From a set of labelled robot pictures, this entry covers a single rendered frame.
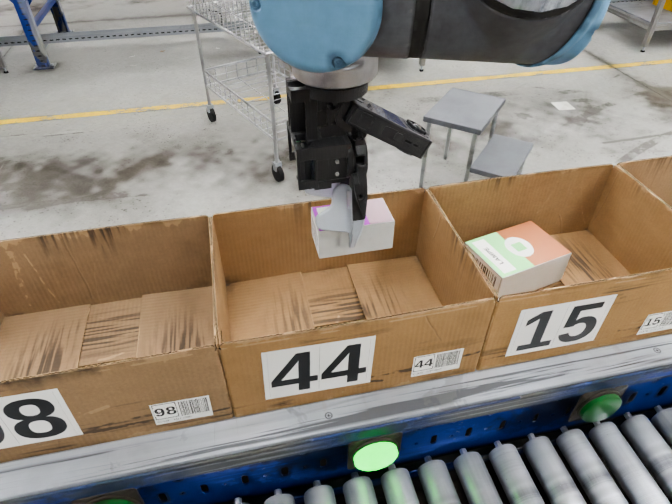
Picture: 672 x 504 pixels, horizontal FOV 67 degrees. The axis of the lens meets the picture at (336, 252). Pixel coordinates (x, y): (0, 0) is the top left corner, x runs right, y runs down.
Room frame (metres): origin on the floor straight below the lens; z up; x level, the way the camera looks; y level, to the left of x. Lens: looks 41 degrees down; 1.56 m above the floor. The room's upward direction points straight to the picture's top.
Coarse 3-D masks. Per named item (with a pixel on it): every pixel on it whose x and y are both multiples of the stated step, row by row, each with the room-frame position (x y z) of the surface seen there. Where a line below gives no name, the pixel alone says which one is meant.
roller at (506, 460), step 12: (504, 444) 0.44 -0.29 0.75; (492, 456) 0.43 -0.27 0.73; (504, 456) 0.42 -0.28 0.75; (516, 456) 0.42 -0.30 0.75; (504, 468) 0.40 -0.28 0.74; (516, 468) 0.40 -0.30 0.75; (504, 480) 0.38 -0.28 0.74; (516, 480) 0.38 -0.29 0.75; (528, 480) 0.38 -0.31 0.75; (516, 492) 0.36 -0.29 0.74; (528, 492) 0.36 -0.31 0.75
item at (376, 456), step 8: (368, 448) 0.38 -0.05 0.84; (376, 448) 0.38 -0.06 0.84; (384, 448) 0.38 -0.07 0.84; (392, 448) 0.39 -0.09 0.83; (360, 456) 0.38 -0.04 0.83; (368, 456) 0.38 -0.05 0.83; (376, 456) 0.38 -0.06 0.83; (384, 456) 0.38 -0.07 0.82; (392, 456) 0.38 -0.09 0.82; (360, 464) 0.37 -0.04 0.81; (368, 464) 0.37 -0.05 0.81; (376, 464) 0.38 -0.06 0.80; (384, 464) 0.38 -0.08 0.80
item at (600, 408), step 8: (592, 400) 0.47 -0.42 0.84; (600, 400) 0.47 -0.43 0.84; (608, 400) 0.47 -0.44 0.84; (616, 400) 0.47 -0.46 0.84; (584, 408) 0.46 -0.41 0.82; (592, 408) 0.46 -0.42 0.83; (600, 408) 0.46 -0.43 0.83; (608, 408) 0.46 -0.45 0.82; (616, 408) 0.47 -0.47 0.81; (584, 416) 0.46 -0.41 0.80; (592, 416) 0.46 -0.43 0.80; (600, 416) 0.46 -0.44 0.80; (608, 416) 0.47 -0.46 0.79
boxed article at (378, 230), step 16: (320, 208) 0.54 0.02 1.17; (368, 208) 0.54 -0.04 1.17; (384, 208) 0.54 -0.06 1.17; (368, 224) 0.51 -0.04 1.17; (384, 224) 0.51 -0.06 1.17; (320, 240) 0.49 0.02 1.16; (336, 240) 0.50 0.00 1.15; (368, 240) 0.51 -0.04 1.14; (384, 240) 0.51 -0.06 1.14; (320, 256) 0.49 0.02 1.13
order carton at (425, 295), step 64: (384, 192) 0.76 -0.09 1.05; (256, 256) 0.71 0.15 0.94; (384, 256) 0.76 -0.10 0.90; (448, 256) 0.65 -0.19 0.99; (256, 320) 0.60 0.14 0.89; (320, 320) 0.60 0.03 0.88; (384, 320) 0.46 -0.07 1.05; (448, 320) 0.48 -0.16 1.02; (256, 384) 0.42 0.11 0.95; (384, 384) 0.46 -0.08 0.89
